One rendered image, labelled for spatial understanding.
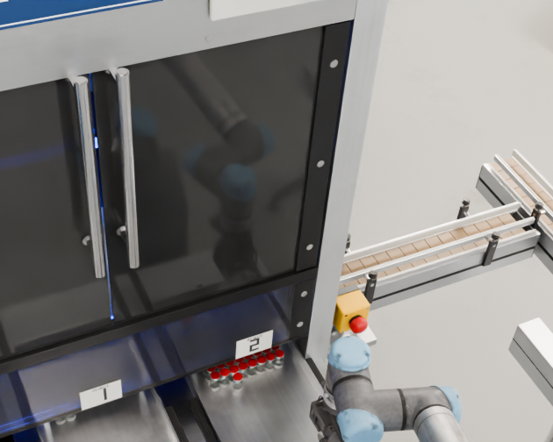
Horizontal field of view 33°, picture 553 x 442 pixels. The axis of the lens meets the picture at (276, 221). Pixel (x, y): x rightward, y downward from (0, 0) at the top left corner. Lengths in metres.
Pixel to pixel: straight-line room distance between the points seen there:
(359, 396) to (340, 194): 0.39
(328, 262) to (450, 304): 1.67
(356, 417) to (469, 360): 1.78
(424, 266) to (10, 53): 1.33
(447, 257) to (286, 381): 0.55
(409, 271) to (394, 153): 1.85
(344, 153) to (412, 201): 2.21
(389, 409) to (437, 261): 0.77
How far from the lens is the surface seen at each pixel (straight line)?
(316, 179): 1.71
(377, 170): 4.01
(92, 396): 1.92
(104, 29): 1.34
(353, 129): 1.67
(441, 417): 1.63
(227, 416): 2.06
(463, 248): 2.41
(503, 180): 2.64
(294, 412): 2.07
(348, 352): 1.69
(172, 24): 1.38
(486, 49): 4.93
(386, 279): 2.28
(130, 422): 2.05
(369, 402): 1.66
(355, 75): 1.59
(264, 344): 2.01
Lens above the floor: 2.59
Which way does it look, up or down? 44 degrees down
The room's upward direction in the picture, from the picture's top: 5 degrees clockwise
